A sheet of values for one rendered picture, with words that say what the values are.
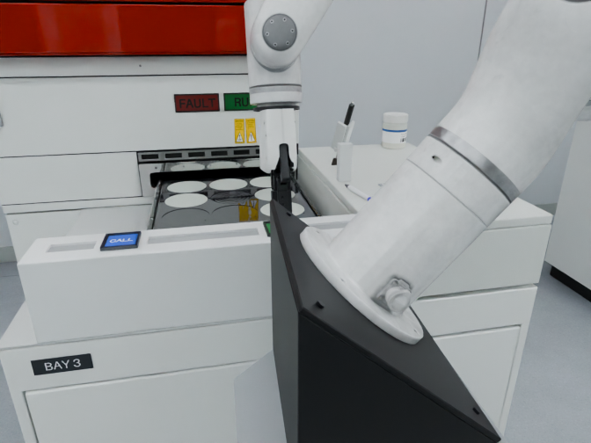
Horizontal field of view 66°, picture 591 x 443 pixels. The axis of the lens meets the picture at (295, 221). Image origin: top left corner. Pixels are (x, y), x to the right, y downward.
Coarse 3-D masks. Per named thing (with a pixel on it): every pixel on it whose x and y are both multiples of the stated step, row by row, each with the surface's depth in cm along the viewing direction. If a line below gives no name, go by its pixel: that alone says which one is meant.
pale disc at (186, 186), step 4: (172, 184) 122; (176, 184) 122; (180, 184) 122; (184, 184) 122; (188, 184) 122; (192, 184) 122; (196, 184) 122; (200, 184) 122; (204, 184) 122; (168, 188) 119; (172, 188) 119; (176, 188) 119; (180, 188) 119; (184, 188) 119; (188, 188) 119; (192, 188) 119; (196, 188) 119; (200, 188) 119
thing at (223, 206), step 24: (168, 192) 115; (192, 192) 115; (216, 192) 115; (240, 192) 115; (168, 216) 100; (192, 216) 100; (216, 216) 100; (240, 216) 100; (264, 216) 100; (312, 216) 100
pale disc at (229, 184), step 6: (216, 180) 125; (222, 180) 125; (228, 180) 125; (234, 180) 125; (240, 180) 125; (210, 186) 120; (216, 186) 120; (222, 186) 120; (228, 186) 120; (234, 186) 120; (240, 186) 120
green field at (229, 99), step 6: (228, 96) 124; (234, 96) 124; (240, 96) 124; (246, 96) 125; (228, 102) 124; (234, 102) 125; (240, 102) 125; (246, 102) 125; (228, 108) 125; (234, 108) 125; (240, 108) 126; (246, 108) 126; (252, 108) 126
